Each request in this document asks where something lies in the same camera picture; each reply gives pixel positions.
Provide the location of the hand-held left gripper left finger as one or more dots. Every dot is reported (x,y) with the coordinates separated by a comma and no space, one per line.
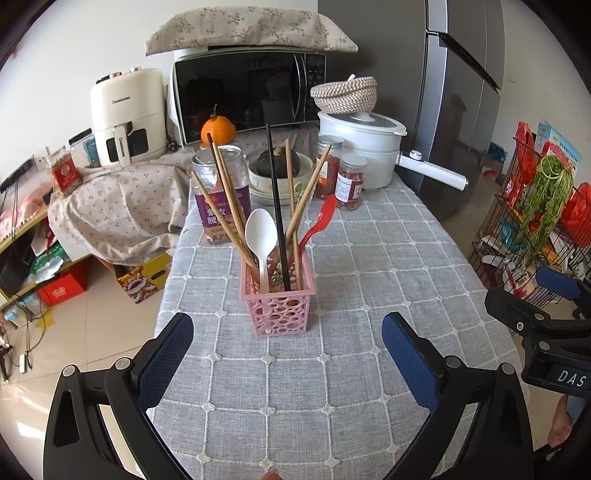
(166,360)

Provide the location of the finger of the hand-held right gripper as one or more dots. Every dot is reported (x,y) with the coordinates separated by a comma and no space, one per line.
(556,282)
(517,311)

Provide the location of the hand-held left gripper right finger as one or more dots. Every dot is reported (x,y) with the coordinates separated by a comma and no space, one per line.
(408,360)

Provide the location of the pink plastic utensil basket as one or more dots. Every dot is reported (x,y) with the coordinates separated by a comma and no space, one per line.
(277,314)

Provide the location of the white plastic spoon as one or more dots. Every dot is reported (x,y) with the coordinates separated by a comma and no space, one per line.
(261,235)

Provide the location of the red plastic spoon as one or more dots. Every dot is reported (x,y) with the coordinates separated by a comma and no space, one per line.
(325,212)

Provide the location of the black chopstick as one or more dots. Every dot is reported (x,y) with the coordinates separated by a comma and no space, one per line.
(276,207)

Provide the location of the brown wooden chopstick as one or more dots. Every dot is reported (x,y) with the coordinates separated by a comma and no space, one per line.
(217,154)
(231,177)

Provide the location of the person's right hand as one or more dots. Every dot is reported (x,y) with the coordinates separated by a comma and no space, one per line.
(561,424)

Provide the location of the red plastic bag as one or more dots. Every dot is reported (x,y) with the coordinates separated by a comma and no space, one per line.
(519,170)
(579,212)

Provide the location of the green leafy vegetables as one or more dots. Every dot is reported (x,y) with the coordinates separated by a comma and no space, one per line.
(549,203)

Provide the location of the yellow printed cardboard box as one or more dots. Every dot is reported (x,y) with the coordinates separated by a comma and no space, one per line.
(147,272)

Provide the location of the red box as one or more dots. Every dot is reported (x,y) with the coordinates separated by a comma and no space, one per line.
(60,290)

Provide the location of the blue printed cardboard box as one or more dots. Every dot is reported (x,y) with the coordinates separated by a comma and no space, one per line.
(563,143)

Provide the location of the clear purple-label nut jar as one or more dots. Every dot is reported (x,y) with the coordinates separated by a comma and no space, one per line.
(203,217)

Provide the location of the grey refrigerator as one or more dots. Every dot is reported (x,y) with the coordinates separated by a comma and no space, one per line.
(443,138)

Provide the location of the clear jar of red spice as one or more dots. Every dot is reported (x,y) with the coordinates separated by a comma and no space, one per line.
(351,184)
(334,180)

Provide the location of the cream floral bowl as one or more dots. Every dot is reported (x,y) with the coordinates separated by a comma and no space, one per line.
(258,184)

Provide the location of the red-label clear jar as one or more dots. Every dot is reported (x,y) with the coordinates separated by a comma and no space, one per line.
(64,175)

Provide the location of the black power plug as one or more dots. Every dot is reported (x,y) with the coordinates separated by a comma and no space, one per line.
(173,147)

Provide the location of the round wooden coaster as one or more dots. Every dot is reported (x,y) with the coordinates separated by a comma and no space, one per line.
(203,144)

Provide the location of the dark green pumpkin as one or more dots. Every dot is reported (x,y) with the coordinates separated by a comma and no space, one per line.
(263,164)

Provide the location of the white electric pot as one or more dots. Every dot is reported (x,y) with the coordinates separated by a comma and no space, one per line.
(360,143)

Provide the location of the clear plastic container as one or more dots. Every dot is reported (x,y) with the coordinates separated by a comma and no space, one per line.
(85,147)

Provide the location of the orange with stem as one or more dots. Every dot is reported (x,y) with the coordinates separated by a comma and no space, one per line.
(218,131)

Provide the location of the cream air fryer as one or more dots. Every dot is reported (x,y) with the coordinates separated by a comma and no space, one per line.
(124,101)

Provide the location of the black microwave oven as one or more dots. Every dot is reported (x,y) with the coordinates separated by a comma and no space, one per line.
(240,92)

